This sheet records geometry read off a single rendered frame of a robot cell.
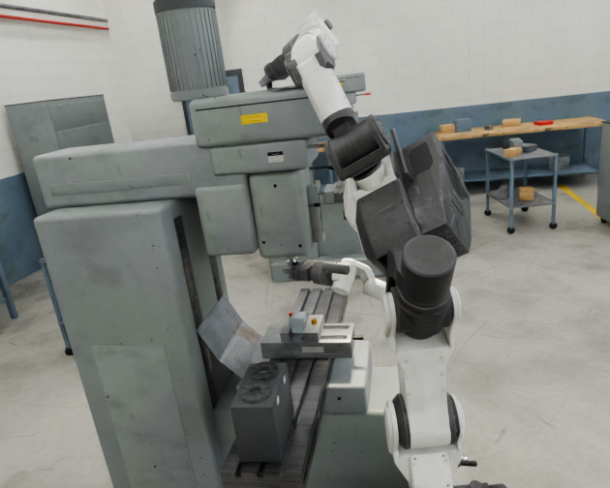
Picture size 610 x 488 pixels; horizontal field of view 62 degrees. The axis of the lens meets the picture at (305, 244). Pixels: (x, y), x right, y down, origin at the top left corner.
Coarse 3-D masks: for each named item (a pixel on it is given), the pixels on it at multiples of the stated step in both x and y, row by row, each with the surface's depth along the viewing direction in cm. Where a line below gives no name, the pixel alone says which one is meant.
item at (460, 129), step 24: (456, 120) 727; (504, 120) 733; (552, 120) 736; (576, 120) 708; (600, 120) 681; (504, 168) 765; (528, 168) 747; (552, 168) 722; (576, 168) 712; (0, 264) 482
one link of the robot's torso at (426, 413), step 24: (384, 312) 120; (456, 312) 118; (408, 336) 129; (432, 336) 128; (408, 360) 126; (432, 360) 126; (408, 384) 127; (432, 384) 127; (408, 408) 129; (432, 408) 129; (408, 432) 129; (432, 432) 129; (456, 432) 131
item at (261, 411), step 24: (240, 384) 147; (264, 384) 143; (288, 384) 155; (240, 408) 137; (264, 408) 136; (288, 408) 153; (240, 432) 140; (264, 432) 138; (288, 432) 151; (240, 456) 142; (264, 456) 141
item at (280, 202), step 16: (256, 176) 172; (272, 176) 171; (288, 176) 170; (304, 176) 176; (256, 192) 174; (272, 192) 173; (288, 192) 172; (304, 192) 175; (256, 208) 176; (272, 208) 175; (288, 208) 174; (304, 208) 174; (256, 224) 178; (272, 224) 176; (288, 224) 175; (304, 224) 175; (272, 240) 179; (288, 240) 177; (304, 240) 177; (272, 256) 181; (288, 256) 180; (304, 256) 180
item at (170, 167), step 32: (64, 160) 181; (96, 160) 179; (128, 160) 177; (160, 160) 175; (192, 160) 173; (64, 192) 185; (96, 192) 183; (128, 192) 181; (160, 192) 179; (192, 192) 177
